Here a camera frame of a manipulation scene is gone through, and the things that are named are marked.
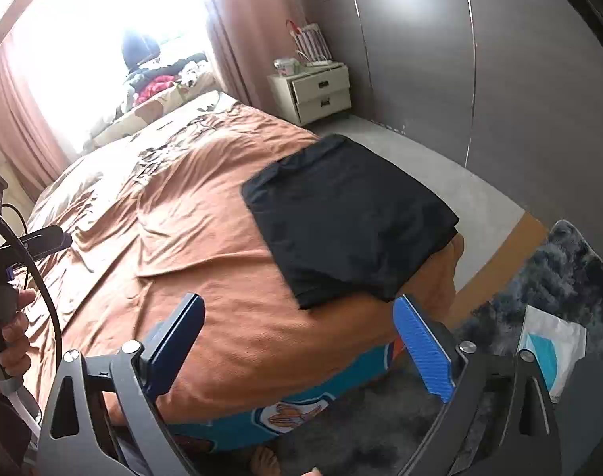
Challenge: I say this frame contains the grey shaggy rug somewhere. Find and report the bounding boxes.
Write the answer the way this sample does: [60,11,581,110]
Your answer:
[272,218,603,476]

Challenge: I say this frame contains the white cable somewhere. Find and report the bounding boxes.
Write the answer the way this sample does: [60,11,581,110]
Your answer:
[0,382,39,437]

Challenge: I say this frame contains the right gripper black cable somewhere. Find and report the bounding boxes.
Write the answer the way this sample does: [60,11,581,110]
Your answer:
[0,202,64,407]

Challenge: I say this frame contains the striped gift bag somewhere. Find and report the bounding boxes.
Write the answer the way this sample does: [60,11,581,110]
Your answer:
[286,20,334,63]

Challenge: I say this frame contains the pink curtain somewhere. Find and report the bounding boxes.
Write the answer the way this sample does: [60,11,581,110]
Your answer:
[200,0,307,107]
[0,40,77,204]

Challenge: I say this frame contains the brown blanket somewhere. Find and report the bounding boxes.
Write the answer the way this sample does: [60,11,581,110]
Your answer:
[21,104,466,427]

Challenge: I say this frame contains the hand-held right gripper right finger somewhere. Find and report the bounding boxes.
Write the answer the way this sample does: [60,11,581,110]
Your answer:
[393,294,563,476]

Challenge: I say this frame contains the grey wardrobe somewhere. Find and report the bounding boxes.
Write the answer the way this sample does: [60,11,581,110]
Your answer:
[296,0,603,239]

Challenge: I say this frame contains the black pants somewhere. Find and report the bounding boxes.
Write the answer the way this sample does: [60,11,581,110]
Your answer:
[240,134,461,311]

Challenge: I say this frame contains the person's foot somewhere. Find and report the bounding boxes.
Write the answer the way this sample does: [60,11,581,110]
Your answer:
[249,446,285,476]

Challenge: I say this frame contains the long dark hanging garment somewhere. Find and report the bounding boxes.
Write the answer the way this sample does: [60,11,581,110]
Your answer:
[120,30,161,73]

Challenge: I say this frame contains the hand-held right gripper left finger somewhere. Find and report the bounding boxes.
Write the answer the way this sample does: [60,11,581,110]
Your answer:
[36,292,205,476]

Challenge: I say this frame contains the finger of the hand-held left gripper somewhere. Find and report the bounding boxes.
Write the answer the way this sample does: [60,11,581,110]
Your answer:
[21,225,73,261]

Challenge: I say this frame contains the white and teal bag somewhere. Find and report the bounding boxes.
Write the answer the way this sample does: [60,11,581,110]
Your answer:
[517,305,587,405]

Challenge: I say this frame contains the white nightstand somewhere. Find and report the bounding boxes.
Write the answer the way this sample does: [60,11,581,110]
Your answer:
[268,62,353,127]

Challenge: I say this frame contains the blue cartoon bed sheet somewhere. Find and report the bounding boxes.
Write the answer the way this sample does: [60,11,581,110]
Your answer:
[167,342,406,452]

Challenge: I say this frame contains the bear printed cushion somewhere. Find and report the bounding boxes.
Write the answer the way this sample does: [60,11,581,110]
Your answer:
[90,72,223,147]

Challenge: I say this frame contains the red cloth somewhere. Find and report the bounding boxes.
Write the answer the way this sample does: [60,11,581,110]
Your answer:
[135,75,176,105]

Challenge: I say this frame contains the person's left hand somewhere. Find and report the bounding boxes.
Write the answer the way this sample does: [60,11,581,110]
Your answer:
[0,288,37,380]

